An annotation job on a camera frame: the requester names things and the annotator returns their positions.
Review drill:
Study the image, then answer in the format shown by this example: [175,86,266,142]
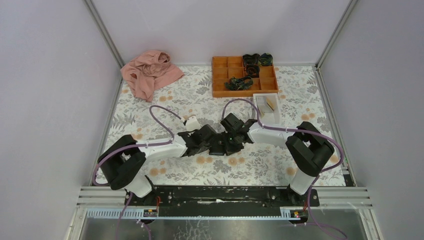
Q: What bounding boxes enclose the white plastic card tray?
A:
[253,93,282,125]

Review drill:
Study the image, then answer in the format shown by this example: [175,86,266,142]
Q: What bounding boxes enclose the black blue card holder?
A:
[208,140,227,156]

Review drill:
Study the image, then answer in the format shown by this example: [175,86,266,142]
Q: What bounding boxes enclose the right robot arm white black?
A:
[220,113,335,206]

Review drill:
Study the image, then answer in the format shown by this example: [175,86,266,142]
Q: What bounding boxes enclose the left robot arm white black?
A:
[93,124,218,206]

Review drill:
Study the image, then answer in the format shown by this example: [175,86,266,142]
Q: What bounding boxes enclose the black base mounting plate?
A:
[125,185,320,215]

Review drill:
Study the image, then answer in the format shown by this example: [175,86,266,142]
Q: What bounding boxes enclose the orange compartment tray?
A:
[211,56,279,98]

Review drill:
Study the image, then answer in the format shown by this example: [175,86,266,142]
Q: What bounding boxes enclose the floral patterned table mat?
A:
[105,66,332,186]

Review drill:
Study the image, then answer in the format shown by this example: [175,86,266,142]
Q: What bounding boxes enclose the pink crumpled cloth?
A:
[120,50,184,102]

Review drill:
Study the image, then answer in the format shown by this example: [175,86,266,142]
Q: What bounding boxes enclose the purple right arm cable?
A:
[221,98,349,240]

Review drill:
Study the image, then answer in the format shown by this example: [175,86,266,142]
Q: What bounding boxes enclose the tangled dark strap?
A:
[223,75,255,92]

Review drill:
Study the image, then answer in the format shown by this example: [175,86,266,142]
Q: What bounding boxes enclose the small dark rolled strap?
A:
[245,64,261,79]

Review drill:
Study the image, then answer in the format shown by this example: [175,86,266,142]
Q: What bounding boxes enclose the dark rolled strap in tray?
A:
[242,53,261,67]

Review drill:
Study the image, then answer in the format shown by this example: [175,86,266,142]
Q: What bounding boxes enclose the green black rolled strap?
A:
[258,52,275,67]

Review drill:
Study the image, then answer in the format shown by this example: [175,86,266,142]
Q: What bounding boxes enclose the slotted aluminium cable rail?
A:
[85,207,307,222]

